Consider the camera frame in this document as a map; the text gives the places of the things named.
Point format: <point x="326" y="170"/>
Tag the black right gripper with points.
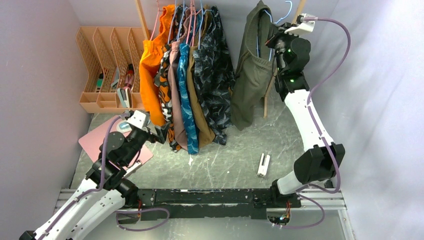
<point x="279" y="33"/>

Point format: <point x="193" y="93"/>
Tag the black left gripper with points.
<point x="161" y="133"/>

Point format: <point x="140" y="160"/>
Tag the blue wire hanger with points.
<point x="285" y="13"/>

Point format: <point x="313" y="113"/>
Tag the olive green shorts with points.
<point x="254" y="68"/>

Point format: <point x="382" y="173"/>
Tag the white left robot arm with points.
<point x="105" y="189"/>

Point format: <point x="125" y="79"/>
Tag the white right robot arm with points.
<point x="322" y="157"/>

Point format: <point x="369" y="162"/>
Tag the brown hanging shorts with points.
<point x="204" y="133"/>

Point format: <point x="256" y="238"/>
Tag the black orange patterned shorts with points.
<point x="165" y="96"/>

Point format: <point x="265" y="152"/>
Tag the blue patterned shorts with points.
<point x="186" y="110"/>

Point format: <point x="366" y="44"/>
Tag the dark leaf-print shorts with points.
<point x="214" y="76"/>

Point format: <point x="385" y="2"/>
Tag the pink hanging shorts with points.
<point x="180" y="135"/>

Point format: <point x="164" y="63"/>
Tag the orange hanging shorts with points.
<point x="150" y="62"/>

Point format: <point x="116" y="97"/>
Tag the blue correction tape package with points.
<point x="123" y="127"/>

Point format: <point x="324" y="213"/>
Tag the pink clipboard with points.
<point x="92" y="141"/>

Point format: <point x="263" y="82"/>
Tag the peach desk organizer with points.
<point x="107" y="53"/>

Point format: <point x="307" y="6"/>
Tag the white stapler on table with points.
<point x="263" y="165"/>

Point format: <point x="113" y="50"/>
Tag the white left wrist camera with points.
<point x="139" y="119"/>

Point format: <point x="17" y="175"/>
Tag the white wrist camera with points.
<point x="139" y="119"/>
<point x="305" y="24"/>

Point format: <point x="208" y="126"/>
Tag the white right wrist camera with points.
<point x="305" y="24"/>

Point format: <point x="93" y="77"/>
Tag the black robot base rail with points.
<point x="211" y="203"/>

